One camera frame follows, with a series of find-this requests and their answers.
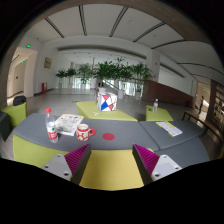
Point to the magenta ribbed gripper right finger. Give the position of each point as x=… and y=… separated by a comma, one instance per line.
x=153, y=167

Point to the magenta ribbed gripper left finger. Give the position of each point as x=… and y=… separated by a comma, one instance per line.
x=71, y=166

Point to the clear water bottle red cap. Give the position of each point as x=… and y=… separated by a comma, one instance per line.
x=50, y=125

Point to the distant clear water bottle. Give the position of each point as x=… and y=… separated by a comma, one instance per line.
x=155, y=106

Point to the yellow-green seat front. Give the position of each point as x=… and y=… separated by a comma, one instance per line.
x=105, y=170

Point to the red white patterned mug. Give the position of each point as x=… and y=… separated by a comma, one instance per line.
x=84, y=132

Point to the red round coaster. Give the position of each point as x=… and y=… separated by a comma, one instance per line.
x=108, y=136

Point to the yellow-green low table right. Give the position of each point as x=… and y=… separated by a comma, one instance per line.
x=159, y=115

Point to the yellow-green low table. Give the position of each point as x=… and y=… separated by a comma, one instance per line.
x=88, y=109
x=159, y=115

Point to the yellow-green low table centre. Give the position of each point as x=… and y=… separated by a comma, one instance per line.
x=88, y=109

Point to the colourful geometric cube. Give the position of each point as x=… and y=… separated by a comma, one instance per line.
x=106, y=101

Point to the brown reception counter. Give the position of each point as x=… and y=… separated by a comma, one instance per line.
x=154, y=90

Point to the yellow-green armchair left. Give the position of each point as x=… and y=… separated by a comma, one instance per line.
x=16, y=113

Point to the standing person far right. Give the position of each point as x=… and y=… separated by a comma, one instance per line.
x=201, y=104

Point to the red fire extinguisher box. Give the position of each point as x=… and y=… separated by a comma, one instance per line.
x=44, y=88

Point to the black backpack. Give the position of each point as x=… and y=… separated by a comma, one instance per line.
x=18, y=100

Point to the potted plants row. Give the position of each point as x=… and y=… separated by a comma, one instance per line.
x=108, y=70

